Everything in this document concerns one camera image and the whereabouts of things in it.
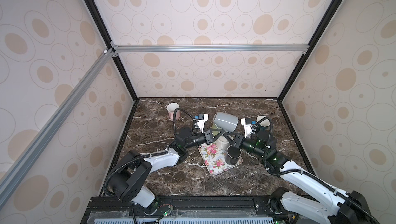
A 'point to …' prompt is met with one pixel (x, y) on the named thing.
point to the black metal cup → (232, 155)
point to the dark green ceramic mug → (264, 125)
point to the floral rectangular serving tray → (214, 158)
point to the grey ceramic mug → (226, 121)
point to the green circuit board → (168, 211)
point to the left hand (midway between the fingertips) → (227, 134)
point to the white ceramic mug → (222, 143)
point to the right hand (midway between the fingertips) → (225, 135)
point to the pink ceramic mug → (171, 107)
